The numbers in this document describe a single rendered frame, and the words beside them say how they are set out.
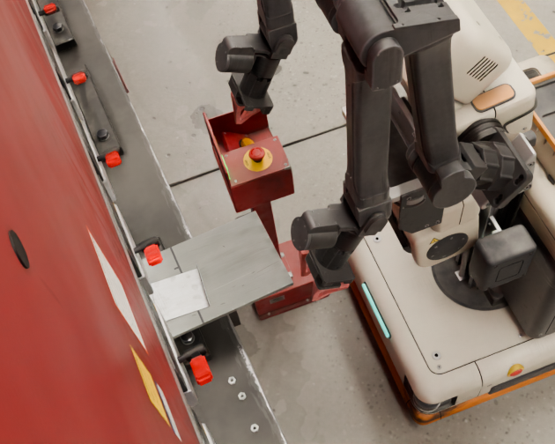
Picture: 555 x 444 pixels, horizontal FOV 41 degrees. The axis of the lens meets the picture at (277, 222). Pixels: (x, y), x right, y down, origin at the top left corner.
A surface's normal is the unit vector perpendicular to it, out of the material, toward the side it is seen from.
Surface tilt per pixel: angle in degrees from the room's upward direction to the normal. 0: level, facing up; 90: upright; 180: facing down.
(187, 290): 0
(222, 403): 0
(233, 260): 0
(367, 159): 90
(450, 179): 90
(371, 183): 83
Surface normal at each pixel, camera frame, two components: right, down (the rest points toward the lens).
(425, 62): 0.32, 0.85
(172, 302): -0.09, -0.52
